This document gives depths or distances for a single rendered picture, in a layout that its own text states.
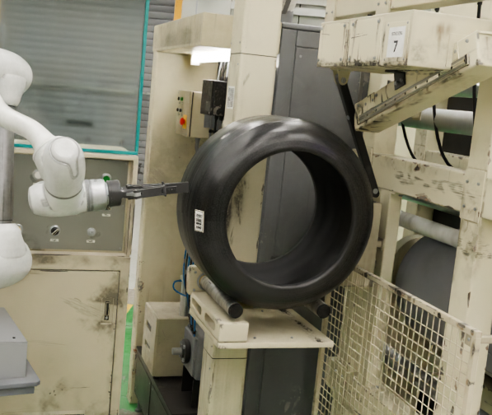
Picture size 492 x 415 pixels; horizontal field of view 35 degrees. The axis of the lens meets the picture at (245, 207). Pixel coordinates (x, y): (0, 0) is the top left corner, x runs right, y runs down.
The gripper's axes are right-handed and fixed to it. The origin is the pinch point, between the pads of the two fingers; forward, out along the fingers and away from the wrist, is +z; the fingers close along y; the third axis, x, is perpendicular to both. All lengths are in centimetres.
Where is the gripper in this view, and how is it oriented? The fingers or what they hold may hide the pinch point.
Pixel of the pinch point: (176, 188)
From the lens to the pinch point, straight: 226.8
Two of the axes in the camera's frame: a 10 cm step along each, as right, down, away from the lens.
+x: 0.4, 9.8, 1.9
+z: 9.5, -0.9, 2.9
